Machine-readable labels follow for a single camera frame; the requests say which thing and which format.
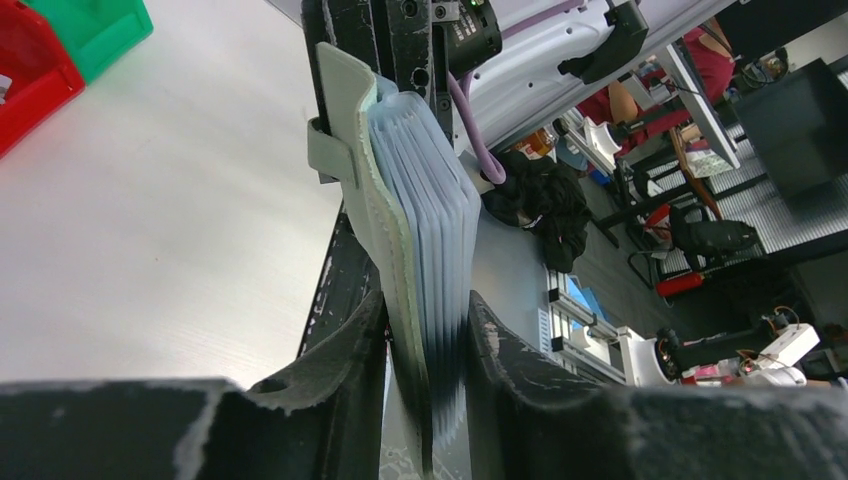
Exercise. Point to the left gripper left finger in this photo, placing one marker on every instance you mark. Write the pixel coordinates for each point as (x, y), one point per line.
(318, 418)

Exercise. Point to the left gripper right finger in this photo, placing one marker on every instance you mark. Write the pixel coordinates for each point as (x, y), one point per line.
(528, 418)

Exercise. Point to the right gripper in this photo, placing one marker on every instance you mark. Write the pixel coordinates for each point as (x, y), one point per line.
(425, 37)

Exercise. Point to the green leather card holder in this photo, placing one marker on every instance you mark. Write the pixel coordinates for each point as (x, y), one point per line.
(339, 146)

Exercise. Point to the orange drink bottle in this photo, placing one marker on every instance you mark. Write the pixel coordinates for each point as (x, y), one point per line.
(537, 145)

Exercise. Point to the black cloth bundle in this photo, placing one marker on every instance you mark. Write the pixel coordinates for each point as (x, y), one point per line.
(544, 198)

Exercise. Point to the green plastic bin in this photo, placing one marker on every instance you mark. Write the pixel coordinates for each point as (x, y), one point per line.
(96, 33)

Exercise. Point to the red plastic bin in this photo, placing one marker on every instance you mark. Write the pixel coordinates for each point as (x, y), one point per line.
(38, 77)

